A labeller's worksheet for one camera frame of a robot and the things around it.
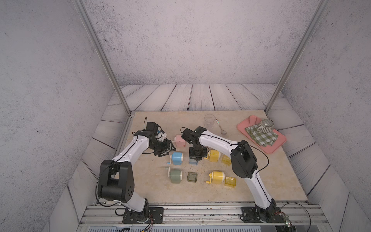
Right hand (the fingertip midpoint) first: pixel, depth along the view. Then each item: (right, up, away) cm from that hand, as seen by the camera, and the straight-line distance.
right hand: (195, 160), depth 89 cm
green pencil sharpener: (-11, -6, -10) cm, 16 cm away
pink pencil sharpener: (-10, +10, +5) cm, 15 cm away
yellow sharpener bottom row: (+11, -7, -10) cm, 16 cm away
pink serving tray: (+46, +24, +25) cm, 58 cm away
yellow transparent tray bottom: (+20, -11, -5) cm, 23 cm away
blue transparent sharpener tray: (-2, -1, +2) cm, 3 cm away
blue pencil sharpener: (-12, +1, -2) cm, 12 cm away
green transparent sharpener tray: (-2, -10, -2) cm, 10 cm away
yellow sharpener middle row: (+11, +3, -2) cm, 12 cm away
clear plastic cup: (+11, +25, +22) cm, 35 cm away
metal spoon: (+20, +16, +19) cm, 32 cm away
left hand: (-13, +7, -4) cm, 15 cm away
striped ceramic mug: (+52, +20, +18) cm, 59 cm away
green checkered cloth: (+48, +11, +13) cm, 51 cm away
